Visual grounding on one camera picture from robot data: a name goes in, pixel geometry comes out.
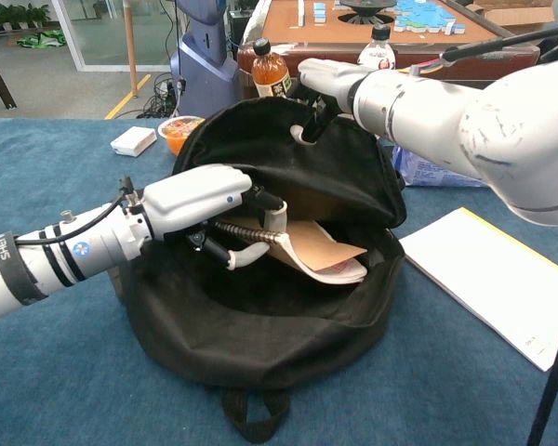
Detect brown spiral notebook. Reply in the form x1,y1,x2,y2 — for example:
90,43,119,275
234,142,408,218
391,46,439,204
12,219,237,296
212,214,369,286

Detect brown tea bottle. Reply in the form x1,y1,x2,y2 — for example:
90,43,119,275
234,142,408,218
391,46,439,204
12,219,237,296
250,37,293,100

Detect clear bottle red label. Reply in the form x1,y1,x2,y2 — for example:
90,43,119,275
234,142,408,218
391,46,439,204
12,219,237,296
356,23,398,72

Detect white yellow-edged notebook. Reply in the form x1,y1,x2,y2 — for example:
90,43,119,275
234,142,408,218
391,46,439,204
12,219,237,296
397,206,558,374

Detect green potted plants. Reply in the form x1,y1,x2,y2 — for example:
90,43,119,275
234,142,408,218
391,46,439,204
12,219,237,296
0,3,53,32

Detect blue felt table mat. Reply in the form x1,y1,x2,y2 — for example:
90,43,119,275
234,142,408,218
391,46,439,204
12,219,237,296
0,117,558,446

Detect wooden pole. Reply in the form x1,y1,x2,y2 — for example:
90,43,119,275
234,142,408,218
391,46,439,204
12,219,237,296
122,0,140,98

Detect orange food cup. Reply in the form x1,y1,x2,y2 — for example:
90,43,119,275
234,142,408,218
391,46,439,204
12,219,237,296
157,115,206,157

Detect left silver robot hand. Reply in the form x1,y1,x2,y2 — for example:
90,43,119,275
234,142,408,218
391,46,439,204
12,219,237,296
139,163,290,272

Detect black backpack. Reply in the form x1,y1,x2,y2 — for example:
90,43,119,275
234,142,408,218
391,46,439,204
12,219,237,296
114,96,408,445

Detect small white box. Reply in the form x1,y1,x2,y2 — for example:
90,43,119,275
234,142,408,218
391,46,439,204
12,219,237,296
109,125,159,159

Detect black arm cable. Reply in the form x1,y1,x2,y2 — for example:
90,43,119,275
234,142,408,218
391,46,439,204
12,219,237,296
440,22,558,64

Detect white tissue pack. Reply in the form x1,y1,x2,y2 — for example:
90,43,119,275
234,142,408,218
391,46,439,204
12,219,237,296
391,143,490,190

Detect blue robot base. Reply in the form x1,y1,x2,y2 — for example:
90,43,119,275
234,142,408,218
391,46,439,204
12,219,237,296
168,0,241,120

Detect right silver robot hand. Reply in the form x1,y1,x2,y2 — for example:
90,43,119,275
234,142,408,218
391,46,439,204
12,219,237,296
289,58,378,147

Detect black floor cable bundle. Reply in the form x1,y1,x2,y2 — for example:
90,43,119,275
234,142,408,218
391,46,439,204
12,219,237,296
136,72,183,120

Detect cardboard box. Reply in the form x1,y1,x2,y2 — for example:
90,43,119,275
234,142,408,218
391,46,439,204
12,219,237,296
463,0,557,27

